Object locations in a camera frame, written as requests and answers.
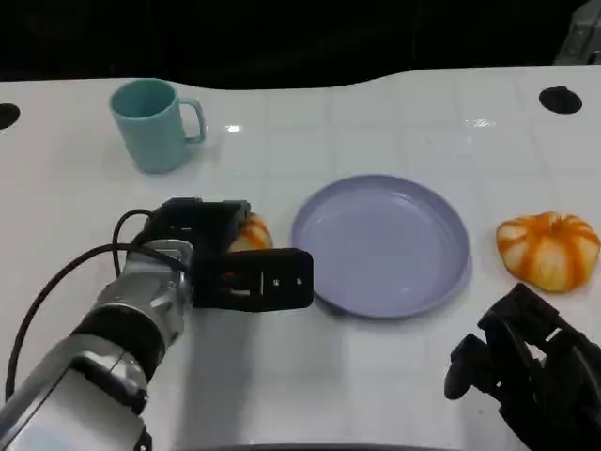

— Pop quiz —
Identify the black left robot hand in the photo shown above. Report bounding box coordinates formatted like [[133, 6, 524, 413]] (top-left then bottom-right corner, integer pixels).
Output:
[[143, 197, 315, 311]]

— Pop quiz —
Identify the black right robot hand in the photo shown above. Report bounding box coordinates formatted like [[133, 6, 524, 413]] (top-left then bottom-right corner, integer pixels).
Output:
[[443, 282, 601, 451]]

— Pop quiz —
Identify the orange and white bread roll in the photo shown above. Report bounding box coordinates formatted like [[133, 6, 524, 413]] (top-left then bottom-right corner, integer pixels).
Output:
[[496, 211, 601, 294], [227, 211, 274, 255]]

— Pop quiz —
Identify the lilac plate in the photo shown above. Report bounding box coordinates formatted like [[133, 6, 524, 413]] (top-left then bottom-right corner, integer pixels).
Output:
[[289, 174, 471, 321]]

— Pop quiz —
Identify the pale green mug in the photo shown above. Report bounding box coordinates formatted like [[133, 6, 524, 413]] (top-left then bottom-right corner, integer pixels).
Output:
[[109, 78, 208, 176]]

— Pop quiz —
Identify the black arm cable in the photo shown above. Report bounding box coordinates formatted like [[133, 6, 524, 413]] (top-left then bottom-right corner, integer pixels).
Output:
[[4, 209, 189, 403]]

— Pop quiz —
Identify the black table cable hole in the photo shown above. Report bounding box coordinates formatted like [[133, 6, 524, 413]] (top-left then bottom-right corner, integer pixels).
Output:
[[0, 102, 22, 132], [538, 86, 583, 115]]

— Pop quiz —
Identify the grey metal frame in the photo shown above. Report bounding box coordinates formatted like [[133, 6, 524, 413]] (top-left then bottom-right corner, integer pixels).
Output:
[[553, 0, 601, 66]]

